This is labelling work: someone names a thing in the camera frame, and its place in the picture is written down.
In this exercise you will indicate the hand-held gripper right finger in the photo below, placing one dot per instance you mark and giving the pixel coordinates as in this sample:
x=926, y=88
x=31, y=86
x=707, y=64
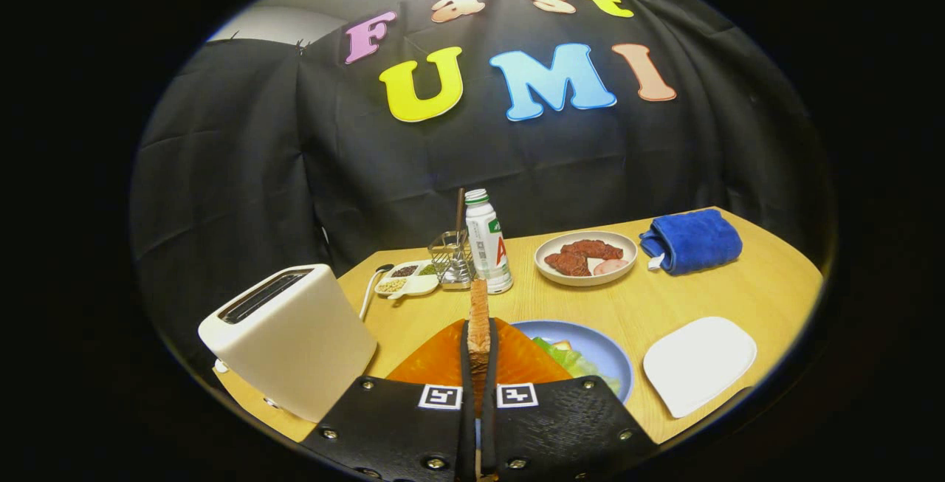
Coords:
x=489, y=438

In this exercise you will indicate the white drink bottle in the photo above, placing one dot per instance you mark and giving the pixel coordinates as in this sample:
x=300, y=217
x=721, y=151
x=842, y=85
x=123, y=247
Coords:
x=489, y=246

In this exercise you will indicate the pink ham slice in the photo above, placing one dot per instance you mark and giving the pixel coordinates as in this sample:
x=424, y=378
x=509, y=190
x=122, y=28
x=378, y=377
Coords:
x=611, y=267

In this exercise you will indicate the beige round plate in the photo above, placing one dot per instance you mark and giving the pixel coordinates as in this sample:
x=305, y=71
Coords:
x=550, y=275

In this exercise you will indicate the blue folded towel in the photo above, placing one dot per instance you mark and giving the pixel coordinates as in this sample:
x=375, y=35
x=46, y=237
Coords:
x=694, y=242

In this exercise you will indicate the black backdrop cloth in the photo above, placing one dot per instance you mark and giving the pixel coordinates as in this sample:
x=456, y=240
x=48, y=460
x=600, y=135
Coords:
x=369, y=172

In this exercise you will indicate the brown wooden stick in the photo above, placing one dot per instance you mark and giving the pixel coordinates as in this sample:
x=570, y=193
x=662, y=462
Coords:
x=460, y=209

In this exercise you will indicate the brown meat piece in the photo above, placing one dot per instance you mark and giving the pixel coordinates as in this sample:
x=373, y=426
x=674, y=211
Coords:
x=594, y=249
x=567, y=264

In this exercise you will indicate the blue round plate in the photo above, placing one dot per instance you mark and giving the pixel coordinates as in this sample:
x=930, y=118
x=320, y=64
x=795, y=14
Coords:
x=598, y=342

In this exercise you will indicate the white toaster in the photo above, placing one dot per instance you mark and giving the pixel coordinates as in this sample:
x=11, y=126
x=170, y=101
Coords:
x=295, y=349

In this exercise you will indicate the white divided condiment tray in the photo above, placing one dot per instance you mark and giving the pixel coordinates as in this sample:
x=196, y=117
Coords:
x=406, y=283

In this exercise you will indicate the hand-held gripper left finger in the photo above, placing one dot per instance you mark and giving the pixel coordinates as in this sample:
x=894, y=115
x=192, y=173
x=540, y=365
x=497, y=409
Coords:
x=466, y=438

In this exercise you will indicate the green lettuce leaf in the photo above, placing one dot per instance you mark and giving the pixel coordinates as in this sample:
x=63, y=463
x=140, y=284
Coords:
x=576, y=364

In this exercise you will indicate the toast bread slice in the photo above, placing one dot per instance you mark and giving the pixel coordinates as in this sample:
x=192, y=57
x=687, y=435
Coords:
x=479, y=327

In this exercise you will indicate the white square plate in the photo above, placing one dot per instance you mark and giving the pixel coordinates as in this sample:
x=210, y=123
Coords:
x=698, y=364

